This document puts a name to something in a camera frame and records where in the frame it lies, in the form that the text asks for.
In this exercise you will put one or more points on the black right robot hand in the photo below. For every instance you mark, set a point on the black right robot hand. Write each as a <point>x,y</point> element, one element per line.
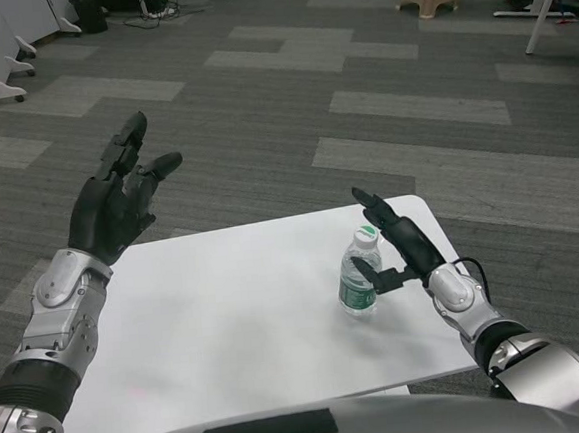
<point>412,247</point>

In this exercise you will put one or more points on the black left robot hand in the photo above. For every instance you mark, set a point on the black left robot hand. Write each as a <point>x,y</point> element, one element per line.
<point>101,211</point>

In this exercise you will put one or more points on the clear water bottle green label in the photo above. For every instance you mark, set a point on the clear water bottle green label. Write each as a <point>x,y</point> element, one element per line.
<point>361,281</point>

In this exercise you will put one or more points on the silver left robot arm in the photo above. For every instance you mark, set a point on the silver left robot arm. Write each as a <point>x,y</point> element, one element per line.
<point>43,336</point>

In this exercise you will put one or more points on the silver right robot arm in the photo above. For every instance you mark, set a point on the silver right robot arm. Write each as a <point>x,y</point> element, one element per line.
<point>510,339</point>

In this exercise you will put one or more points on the white table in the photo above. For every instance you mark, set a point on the white table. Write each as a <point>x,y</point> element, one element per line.
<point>258,324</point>

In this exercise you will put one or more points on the black waste bin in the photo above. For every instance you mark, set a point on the black waste bin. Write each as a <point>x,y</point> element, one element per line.
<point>89,11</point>

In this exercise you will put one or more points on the silver robot chest black window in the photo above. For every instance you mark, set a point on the silver robot chest black window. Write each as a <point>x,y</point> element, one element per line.
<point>316,427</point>

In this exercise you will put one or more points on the white rolling partition board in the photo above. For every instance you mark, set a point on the white rolling partition board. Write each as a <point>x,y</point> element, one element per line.
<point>45,12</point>

